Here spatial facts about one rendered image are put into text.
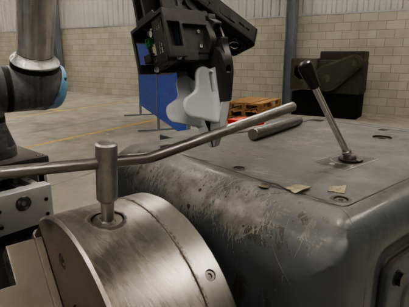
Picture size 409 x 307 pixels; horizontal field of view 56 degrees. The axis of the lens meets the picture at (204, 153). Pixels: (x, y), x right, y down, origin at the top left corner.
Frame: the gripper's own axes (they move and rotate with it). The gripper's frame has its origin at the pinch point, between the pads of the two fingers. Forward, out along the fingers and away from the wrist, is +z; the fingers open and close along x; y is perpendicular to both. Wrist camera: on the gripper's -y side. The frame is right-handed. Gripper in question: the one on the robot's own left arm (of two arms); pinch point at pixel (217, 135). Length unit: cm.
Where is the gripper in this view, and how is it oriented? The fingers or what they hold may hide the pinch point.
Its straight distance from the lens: 46.4
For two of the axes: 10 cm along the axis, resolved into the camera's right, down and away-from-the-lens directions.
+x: 6.1, -1.2, -7.9
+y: -7.7, 1.5, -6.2
